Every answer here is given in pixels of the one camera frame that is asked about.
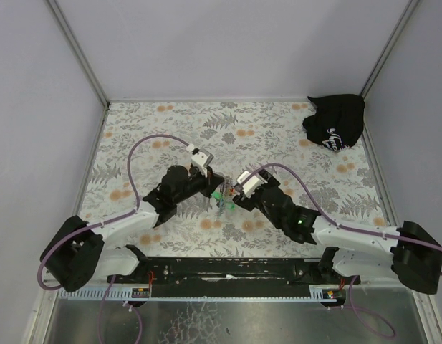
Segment blue keyring handle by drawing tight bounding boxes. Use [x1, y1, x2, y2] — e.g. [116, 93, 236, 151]
[217, 201, 226, 211]

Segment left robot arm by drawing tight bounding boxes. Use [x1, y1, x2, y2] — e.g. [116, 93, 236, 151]
[38, 166, 224, 292]

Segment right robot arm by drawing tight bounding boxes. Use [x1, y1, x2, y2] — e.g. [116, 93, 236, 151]
[234, 170, 442, 295]

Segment green key tag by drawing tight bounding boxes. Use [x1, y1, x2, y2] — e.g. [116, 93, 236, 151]
[211, 191, 222, 201]

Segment floral table mat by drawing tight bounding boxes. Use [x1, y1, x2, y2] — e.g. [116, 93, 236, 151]
[80, 102, 388, 257]

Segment black cloth bag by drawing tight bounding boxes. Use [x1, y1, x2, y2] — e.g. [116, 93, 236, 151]
[302, 94, 365, 153]

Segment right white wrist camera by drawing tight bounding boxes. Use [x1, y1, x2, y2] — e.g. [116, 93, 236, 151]
[234, 171, 264, 198]

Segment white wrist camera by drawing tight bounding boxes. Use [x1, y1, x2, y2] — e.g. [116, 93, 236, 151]
[186, 144, 213, 178]
[234, 171, 264, 198]

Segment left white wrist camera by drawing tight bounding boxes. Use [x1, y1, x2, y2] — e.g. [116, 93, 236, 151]
[186, 144, 213, 178]

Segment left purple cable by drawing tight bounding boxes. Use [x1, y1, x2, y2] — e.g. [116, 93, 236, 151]
[37, 134, 193, 341]

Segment purple cable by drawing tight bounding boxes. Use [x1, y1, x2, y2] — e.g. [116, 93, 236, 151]
[241, 163, 442, 338]
[37, 134, 193, 341]

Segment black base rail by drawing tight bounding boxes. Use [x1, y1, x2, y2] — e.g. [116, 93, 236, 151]
[115, 257, 349, 296]

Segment white cable duct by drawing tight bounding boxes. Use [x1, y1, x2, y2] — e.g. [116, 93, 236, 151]
[58, 286, 346, 306]

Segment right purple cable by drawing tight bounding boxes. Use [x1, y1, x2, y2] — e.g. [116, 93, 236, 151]
[241, 163, 442, 338]

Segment left aluminium frame post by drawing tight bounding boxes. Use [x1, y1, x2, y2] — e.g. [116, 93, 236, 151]
[43, 0, 110, 108]

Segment aluminium frame post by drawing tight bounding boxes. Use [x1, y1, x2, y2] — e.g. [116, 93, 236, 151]
[359, 0, 422, 99]
[43, 0, 110, 108]

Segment right aluminium frame post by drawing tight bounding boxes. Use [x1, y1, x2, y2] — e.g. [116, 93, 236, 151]
[359, 0, 422, 99]

